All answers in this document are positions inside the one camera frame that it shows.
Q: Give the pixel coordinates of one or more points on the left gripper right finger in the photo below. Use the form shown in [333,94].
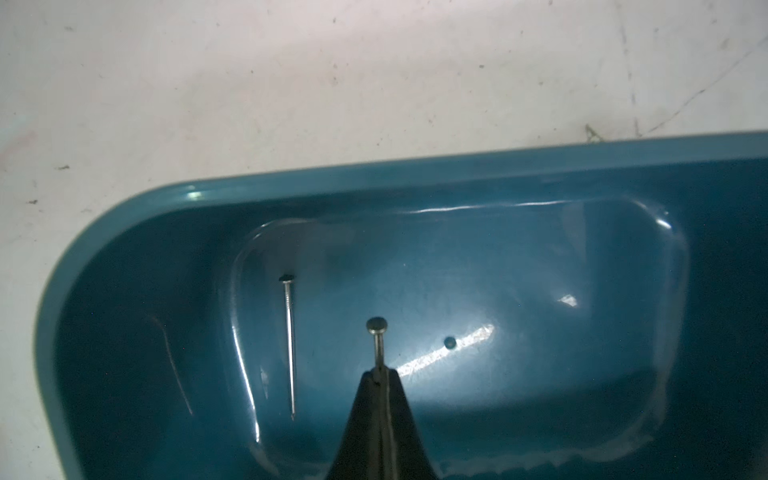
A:
[403,454]

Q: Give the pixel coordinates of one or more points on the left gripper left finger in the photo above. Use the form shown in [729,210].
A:
[360,452]

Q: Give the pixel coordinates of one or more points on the steel nail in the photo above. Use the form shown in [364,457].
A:
[287,281]
[377,327]

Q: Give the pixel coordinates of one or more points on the teal plastic storage box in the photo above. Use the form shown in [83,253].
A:
[579,312]

